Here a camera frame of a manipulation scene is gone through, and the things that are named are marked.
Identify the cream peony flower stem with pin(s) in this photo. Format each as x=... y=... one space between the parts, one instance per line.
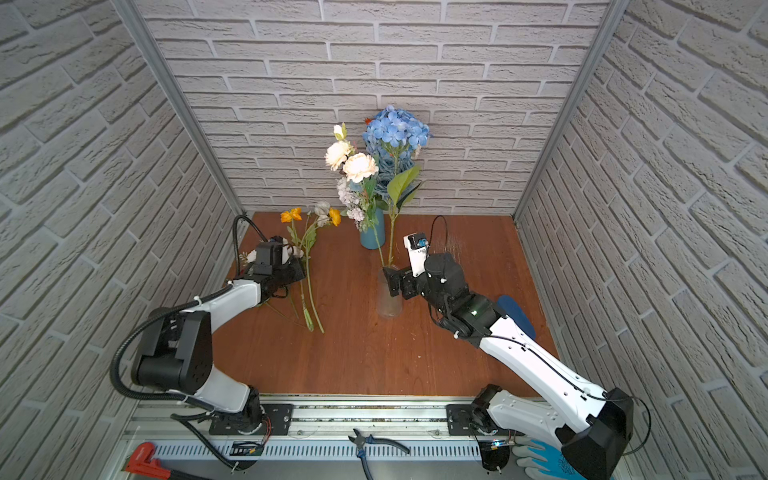
x=357 y=166

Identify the clear ribbed glass vase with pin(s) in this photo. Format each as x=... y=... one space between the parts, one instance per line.
x=387 y=306

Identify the blue work glove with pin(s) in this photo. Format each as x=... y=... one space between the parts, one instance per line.
x=542 y=461

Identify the white lilac flower bouquet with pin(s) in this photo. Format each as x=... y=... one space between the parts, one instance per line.
x=350 y=194

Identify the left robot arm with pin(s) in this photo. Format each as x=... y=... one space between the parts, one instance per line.
x=175 y=354

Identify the blue hydrangea flower stem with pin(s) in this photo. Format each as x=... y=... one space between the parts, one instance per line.
x=395 y=137

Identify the blue spray bottle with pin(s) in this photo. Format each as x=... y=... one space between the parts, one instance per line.
x=514 y=311

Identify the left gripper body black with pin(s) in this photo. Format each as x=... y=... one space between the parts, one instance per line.
x=287 y=264

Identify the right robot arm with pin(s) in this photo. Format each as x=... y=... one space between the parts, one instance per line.
x=589 y=425

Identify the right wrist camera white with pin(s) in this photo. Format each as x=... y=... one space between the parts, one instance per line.
x=417 y=246

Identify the red clamp tool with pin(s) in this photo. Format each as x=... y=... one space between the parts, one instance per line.
x=143 y=463

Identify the yellow white poppy stem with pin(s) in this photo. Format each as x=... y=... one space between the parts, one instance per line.
x=303 y=228

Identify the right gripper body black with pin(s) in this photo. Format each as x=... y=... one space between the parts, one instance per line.
x=419 y=288

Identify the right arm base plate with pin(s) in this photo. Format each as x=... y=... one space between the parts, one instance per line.
x=462 y=420

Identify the aluminium rail frame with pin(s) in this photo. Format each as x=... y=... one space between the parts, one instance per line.
x=320 y=430

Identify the teal ceramic vase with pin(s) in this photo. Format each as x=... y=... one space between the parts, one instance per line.
x=374 y=236

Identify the white pink flower bunch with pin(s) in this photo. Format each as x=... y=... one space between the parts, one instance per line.
x=275 y=251

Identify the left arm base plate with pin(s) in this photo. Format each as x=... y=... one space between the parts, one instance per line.
x=276 y=416

